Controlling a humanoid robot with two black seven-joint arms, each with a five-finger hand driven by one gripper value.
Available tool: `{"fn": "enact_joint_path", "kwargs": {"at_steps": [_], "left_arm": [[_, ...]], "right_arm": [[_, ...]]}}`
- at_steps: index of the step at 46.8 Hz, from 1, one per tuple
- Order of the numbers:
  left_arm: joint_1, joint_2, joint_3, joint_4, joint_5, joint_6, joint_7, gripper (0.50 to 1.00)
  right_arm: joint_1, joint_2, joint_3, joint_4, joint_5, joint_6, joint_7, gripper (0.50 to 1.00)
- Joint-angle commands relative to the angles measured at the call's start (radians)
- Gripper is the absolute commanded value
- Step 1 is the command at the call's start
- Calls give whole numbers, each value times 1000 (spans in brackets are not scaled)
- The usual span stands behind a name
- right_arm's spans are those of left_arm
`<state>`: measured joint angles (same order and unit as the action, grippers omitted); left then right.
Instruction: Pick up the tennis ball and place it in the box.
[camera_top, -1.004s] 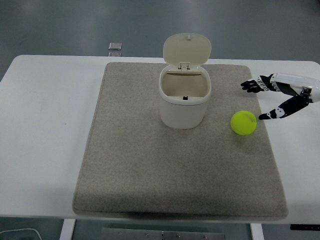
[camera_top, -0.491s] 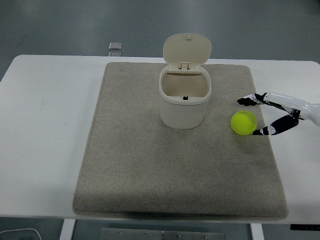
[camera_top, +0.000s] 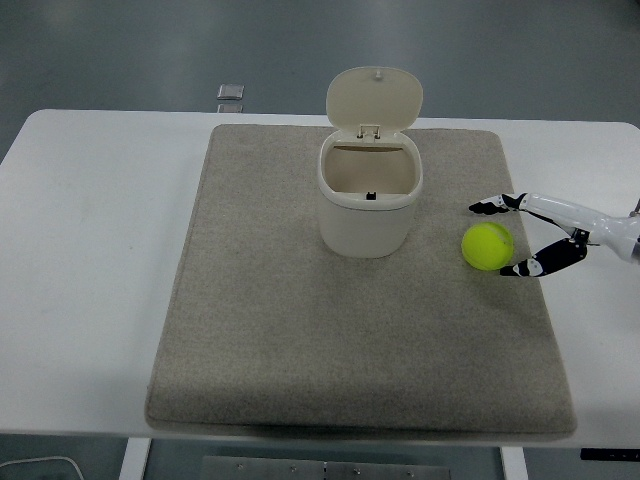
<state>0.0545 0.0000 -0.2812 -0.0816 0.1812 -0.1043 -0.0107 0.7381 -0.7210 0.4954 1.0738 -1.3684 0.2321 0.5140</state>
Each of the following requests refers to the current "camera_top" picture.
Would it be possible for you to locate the black table control panel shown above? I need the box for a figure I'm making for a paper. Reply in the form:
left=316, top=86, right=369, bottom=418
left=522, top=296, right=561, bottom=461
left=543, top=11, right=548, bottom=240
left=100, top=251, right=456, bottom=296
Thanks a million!
left=579, top=447, right=640, bottom=462

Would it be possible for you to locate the cream bin with flip lid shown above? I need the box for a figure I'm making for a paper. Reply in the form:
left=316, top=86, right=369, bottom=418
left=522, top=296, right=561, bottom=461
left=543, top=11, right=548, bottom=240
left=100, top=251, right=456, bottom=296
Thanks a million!
left=317, top=66, right=425, bottom=259

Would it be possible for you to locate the white table leg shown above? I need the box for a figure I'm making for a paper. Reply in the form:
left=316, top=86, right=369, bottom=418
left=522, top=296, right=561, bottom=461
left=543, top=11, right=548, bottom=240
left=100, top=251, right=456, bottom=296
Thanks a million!
left=499, top=445, right=527, bottom=480
left=118, top=437, right=152, bottom=480

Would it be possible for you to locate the white rounded floor object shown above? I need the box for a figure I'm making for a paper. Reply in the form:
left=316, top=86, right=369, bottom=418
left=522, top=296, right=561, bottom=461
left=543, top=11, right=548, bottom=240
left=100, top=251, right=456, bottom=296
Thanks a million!
left=0, top=455, right=84, bottom=480

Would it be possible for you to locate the yellow-green tennis ball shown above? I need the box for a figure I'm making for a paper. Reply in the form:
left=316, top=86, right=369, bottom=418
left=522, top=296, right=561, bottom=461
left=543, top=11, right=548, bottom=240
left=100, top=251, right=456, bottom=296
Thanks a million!
left=460, top=222, right=515, bottom=272

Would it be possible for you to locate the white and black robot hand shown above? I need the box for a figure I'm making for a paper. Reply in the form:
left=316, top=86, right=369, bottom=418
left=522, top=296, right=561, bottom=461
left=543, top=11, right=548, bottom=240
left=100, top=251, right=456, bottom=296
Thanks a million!
left=468, top=192, right=637, bottom=278

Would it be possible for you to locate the beige fabric mat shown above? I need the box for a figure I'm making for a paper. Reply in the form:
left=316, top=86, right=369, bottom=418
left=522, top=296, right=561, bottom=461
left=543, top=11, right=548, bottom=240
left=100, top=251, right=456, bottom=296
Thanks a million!
left=144, top=123, right=579, bottom=441

